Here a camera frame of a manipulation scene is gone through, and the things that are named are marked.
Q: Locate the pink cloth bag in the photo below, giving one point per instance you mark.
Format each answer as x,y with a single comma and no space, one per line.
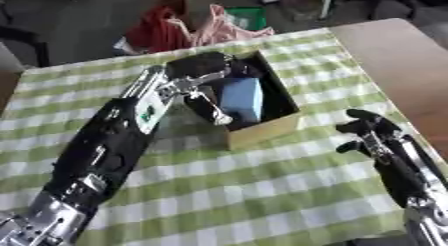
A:
219,31

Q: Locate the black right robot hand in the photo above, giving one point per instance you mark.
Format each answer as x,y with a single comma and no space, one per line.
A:
402,173

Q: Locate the green crate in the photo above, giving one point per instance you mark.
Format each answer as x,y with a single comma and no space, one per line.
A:
248,18

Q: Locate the red bag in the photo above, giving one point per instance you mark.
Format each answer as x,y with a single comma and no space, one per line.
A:
154,30

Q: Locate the white pole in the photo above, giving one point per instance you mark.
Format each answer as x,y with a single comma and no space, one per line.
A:
326,5

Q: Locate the light blue block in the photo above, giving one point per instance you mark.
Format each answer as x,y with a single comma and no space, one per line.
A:
242,96

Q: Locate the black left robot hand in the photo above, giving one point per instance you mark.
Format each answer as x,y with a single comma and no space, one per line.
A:
198,65

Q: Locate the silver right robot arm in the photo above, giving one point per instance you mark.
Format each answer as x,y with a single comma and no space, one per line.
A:
429,223

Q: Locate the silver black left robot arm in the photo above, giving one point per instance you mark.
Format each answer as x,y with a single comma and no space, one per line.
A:
105,150

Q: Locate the tan cardboard box black inside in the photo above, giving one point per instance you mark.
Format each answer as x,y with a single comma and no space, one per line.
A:
274,128

